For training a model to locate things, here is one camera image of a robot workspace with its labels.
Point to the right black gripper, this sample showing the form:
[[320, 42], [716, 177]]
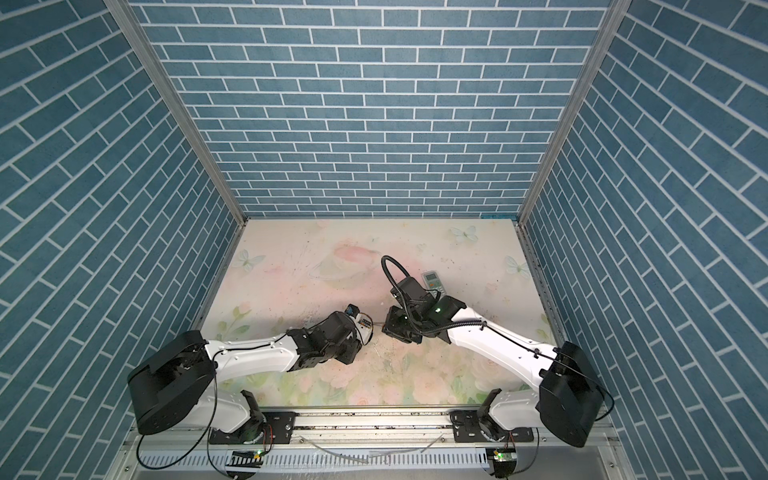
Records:
[[390, 326]]

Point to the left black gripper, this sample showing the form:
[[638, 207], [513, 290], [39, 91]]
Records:
[[355, 349]]

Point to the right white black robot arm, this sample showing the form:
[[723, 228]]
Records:
[[564, 395]]

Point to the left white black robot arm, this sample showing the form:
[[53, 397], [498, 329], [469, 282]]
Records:
[[178, 384]]

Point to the grey white remote control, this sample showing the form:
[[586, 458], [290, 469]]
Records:
[[433, 282]]

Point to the left controller board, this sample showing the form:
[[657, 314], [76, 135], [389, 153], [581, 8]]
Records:
[[242, 465]]

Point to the controller board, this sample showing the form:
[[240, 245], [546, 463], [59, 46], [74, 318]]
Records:
[[502, 462], [242, 465]]

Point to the white vented strip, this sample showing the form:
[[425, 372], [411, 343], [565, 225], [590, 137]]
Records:
[[316, 460]]

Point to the right controller board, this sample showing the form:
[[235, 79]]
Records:
[[502, 462]]

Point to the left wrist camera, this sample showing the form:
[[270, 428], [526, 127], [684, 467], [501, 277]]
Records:
[[352, 311]]

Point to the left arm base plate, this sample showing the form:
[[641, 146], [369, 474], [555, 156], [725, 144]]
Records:
[[274, 428]]

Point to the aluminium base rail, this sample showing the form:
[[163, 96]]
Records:
[[334, 429]]

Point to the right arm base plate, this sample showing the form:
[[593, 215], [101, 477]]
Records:
[[468, 426]]

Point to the right aluminium corner post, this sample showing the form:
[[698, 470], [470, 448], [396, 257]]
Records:
[[596, 55]]

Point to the aluminium corner post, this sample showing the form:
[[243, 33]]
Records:
[[596, 55], [129, 26]]

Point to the left aluminium corner post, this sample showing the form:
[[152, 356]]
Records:
[[129, 26]]

